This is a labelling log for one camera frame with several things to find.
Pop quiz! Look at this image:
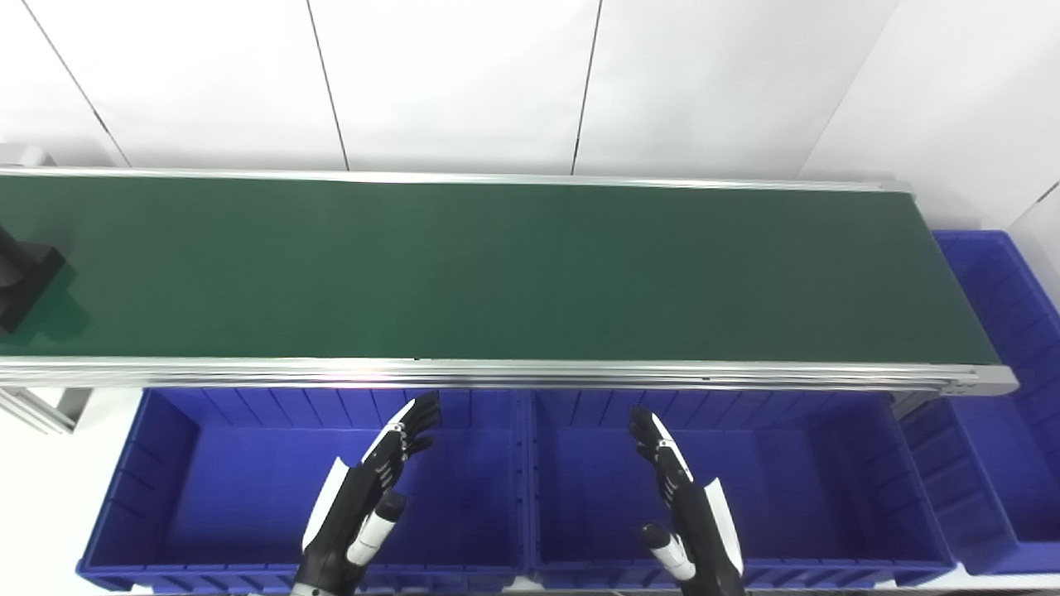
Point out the blue plastic bin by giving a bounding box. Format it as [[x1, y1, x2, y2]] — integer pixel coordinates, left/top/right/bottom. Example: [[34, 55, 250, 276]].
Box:
[[76, 387, 531, 594], [523, 389, 957, 590], [899, 230, 1060, 576]]

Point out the grey conveyor end housing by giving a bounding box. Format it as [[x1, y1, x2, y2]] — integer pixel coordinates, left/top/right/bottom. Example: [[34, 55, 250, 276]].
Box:
[[0, 142, 57, 169]]

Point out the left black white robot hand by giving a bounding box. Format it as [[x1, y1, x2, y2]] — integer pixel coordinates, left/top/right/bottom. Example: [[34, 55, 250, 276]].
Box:
[[291, 391, 442, 596]]

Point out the black cylinder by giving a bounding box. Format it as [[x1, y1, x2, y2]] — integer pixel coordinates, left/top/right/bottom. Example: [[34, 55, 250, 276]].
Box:
[[0, 225, 69, 334]]

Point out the aluminium conveyor leg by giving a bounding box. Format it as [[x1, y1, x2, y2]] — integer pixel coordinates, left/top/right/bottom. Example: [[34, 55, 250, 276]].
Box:
[[890, 392, 945, 419], [0, 387, 92, 435]]

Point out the green conveyor belt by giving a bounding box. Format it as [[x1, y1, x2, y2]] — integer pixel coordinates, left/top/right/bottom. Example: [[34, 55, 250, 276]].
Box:
[[0, 166, 1019, 397], [0, 175, 1001, 367]]

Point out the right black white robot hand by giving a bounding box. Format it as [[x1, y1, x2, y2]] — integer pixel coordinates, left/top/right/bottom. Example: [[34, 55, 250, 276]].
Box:
[[627, 404, 746, 596]]

